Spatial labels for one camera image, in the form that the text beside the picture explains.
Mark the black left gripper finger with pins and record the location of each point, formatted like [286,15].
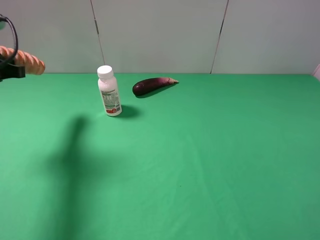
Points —
[11,70]

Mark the orange spiral bread roll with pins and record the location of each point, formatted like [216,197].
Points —
[30,62]

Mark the white plastic bottle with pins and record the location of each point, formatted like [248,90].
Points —
[109,91]

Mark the purple eggplant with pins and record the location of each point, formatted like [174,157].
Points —
[149,85]

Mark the green tablecloth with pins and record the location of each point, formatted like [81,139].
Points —
[214,157]

